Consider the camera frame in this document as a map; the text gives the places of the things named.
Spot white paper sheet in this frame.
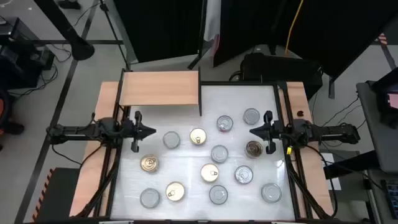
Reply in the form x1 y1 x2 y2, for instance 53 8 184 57
319 151 342 191

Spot black mat orange stripes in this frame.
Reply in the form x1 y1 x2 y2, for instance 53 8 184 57
30 167 81 223

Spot black stand with round base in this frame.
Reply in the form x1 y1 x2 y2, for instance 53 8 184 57
33 0 96 62

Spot gold lid blue can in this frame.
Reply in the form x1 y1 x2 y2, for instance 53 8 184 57
200 163 220 183
165 181 186 202
139 154 160 174
189 127 208 146

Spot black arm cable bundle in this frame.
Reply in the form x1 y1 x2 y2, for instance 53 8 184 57
76 144 121 218
285 146 339 219

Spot laptop with pink screen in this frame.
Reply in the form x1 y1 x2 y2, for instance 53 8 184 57
371 67 398 129

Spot gray desk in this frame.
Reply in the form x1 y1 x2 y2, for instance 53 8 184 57
356 80 398 174

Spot bronze lid blue can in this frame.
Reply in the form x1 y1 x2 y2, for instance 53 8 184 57
245 140 264 159

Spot black table frame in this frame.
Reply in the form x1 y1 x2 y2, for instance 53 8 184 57
104 80 304 224

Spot black electronics stack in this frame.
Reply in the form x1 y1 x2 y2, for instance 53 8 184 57
0 17 56 90

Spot black equipment case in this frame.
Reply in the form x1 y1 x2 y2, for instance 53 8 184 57
239 52 323 100

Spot yellow cable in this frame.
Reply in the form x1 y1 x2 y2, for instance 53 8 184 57
284 0 305 57

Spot red label pull-tab can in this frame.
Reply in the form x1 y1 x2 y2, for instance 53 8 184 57
234 165 254 185
216 114 234 133

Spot green label silver can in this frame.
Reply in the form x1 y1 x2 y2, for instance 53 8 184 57
261 182 283 204
210 144 229 164
162 131 181 149
139 187 161 209
242 107 261 126

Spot teal skipjack tuna can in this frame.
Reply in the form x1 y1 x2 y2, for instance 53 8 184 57
208 184 229 205

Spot pink white curtain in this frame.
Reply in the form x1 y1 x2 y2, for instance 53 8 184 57
202 0 223 60

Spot gray metal post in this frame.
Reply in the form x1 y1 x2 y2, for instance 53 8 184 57
102 0 138 63

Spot black floor cables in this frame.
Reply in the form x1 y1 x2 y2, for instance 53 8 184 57
9 43 74 97
310 93 368 147

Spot black curtain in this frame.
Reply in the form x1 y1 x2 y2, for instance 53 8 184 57
112 0 208 63
213 0 398 78

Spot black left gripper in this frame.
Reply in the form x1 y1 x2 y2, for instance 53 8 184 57
125 110 157 154

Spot orange black vacuum cleaner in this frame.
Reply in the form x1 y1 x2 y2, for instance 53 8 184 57
0 88 25 152

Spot black keyboard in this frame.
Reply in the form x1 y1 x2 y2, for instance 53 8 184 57
381 179 398 220

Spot thin black tripod leg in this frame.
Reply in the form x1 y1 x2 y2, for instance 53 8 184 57
187 0 208 70
98 0 131 71

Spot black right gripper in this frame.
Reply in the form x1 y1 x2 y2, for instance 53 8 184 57
249 110 282 156

